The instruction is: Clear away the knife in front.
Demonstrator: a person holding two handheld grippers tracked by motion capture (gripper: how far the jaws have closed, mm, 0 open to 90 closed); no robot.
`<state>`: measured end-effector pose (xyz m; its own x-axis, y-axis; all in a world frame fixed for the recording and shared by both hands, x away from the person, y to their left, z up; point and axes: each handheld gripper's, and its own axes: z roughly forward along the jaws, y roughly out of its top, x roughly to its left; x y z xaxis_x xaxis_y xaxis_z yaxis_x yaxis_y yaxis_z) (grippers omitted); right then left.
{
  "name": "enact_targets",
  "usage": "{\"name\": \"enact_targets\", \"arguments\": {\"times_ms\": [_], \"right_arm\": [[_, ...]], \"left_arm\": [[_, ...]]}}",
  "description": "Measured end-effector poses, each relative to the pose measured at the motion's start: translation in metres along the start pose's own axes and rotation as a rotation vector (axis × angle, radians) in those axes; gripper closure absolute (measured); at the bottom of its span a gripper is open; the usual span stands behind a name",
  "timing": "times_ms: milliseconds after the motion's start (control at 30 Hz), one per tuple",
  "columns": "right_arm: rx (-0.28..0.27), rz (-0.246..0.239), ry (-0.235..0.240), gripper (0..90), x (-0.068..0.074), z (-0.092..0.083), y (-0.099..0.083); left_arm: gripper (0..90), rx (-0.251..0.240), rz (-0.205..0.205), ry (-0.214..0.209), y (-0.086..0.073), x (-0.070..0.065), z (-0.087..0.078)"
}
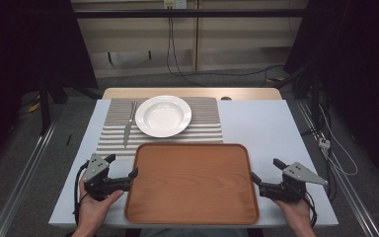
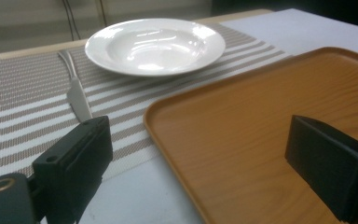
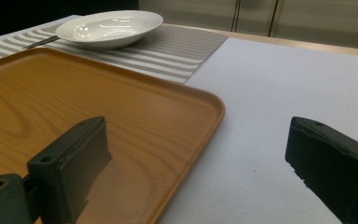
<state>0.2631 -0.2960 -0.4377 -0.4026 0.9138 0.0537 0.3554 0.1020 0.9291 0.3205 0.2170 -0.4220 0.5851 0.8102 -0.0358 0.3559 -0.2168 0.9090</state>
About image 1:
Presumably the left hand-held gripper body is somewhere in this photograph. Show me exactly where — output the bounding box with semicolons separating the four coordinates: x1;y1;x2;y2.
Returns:
83;153;132;201

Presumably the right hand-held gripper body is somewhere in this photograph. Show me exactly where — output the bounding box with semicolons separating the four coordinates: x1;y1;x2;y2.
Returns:
259;161;330;203

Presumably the brown wooden tray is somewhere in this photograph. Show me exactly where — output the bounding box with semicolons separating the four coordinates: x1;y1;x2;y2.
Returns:
124;142;261;226

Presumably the person's right hand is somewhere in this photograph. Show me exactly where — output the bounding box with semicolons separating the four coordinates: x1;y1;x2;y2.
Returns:
271;197;313;229

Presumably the person's left hand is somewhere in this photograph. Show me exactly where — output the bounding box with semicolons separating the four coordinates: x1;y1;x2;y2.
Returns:
78;182;125;229

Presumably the silver metal fork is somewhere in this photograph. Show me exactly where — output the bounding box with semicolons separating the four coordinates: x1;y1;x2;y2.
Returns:
122;100;139;149

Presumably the white power strip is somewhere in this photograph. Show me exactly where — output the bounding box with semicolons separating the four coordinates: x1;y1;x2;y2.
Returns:
318;137;332;150

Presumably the white deep plate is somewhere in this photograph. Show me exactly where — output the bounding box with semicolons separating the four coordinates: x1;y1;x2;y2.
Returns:
134;95;193;138

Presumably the grey striped placemat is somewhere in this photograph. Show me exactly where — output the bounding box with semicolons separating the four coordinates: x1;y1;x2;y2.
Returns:
95;96;224;158

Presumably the black metal stand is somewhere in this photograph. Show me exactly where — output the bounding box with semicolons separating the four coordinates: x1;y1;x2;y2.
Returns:
38;73;53;135

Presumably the light wooden table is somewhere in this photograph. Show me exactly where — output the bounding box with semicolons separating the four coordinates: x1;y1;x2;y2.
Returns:
102;87;283;101

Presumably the black curtain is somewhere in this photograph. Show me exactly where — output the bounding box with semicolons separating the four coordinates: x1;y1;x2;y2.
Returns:
283;0;379;191

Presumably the black horizontal metal bar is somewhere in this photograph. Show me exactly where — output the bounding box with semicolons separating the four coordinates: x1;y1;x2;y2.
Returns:
73;8;311;19

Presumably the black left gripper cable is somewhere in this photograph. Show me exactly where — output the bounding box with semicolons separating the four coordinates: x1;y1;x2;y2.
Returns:
73;160;91;227

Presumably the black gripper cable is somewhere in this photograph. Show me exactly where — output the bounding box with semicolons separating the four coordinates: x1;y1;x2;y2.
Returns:
303;192;319;229
73;160;91;227

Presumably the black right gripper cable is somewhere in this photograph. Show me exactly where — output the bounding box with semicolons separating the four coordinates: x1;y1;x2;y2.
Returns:
303;192;319;229

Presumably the metal floor rail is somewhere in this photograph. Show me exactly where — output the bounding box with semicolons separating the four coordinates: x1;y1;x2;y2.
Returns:
0;119;59;237
296;99;379;237

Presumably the white cable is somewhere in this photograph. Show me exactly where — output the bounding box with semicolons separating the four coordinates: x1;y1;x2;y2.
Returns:
318;104;359;177

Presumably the black floor cable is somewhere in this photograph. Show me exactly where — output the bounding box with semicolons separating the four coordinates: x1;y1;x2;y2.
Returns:
177;64;286;79

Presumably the black hanging cable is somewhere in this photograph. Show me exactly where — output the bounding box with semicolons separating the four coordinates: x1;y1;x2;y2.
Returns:
166;16;208;88

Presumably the white wall socket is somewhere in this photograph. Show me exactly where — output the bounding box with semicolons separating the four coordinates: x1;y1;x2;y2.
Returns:
163;0;189;10

